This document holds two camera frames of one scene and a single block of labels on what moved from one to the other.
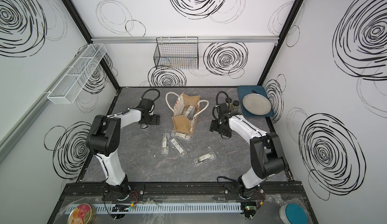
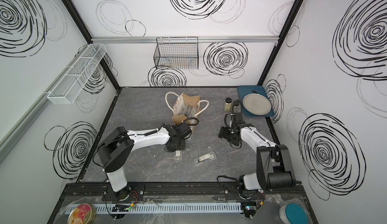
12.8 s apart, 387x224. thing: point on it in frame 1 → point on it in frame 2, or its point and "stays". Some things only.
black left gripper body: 152,119 → 180,146
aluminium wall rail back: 200,39 stays
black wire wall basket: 177,53 stays
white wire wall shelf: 71,84 stays
